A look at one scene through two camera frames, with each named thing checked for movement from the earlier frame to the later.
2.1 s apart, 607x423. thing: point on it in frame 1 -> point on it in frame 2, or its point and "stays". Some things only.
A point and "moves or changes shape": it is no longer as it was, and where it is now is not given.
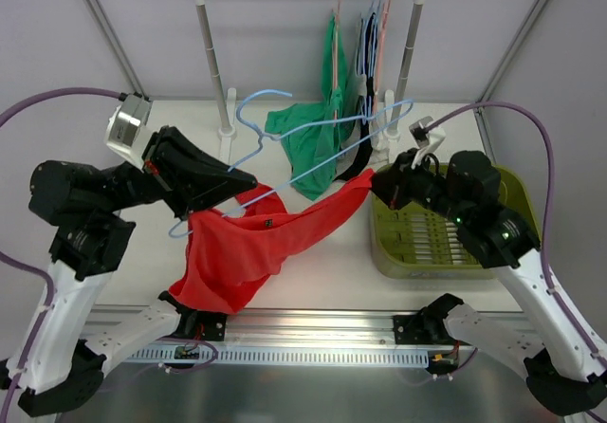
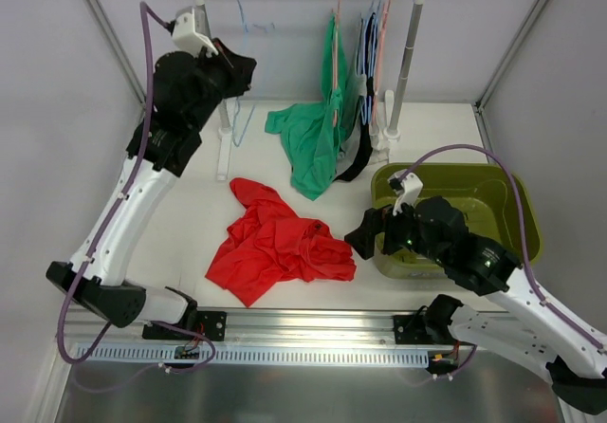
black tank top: x=362 y=167 stays
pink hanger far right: x=380 y=55 stays
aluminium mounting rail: x=284 y=328 stays
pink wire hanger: x=335 y=53 stays
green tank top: x=311 y=136 stays
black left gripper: x=161 y=172 -> x=226 y=69
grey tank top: x=346 y=158 stays
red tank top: x=231 y=254 moves or changes shape
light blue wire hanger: x=263 y=137 -> x=247 y=29
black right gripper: x=398 y=184 -> x=388 y=232
